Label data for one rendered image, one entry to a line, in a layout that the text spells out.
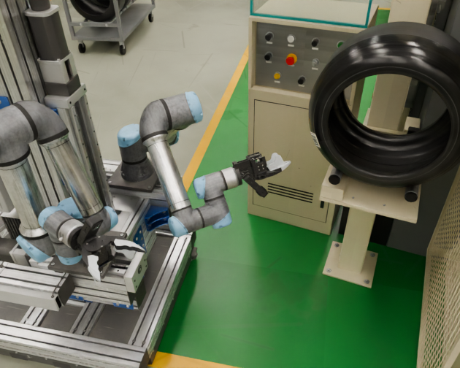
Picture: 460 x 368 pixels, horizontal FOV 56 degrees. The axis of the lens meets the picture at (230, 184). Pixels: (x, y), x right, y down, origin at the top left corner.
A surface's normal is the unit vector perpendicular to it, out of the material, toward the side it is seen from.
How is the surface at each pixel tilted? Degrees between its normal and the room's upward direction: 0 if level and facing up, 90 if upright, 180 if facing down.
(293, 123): 90
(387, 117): 90
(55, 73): 90
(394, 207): 0
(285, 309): 0
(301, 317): 0
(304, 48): 90
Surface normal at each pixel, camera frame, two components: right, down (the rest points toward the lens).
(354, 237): -0.39, 0.59
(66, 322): -0.02, -0.78
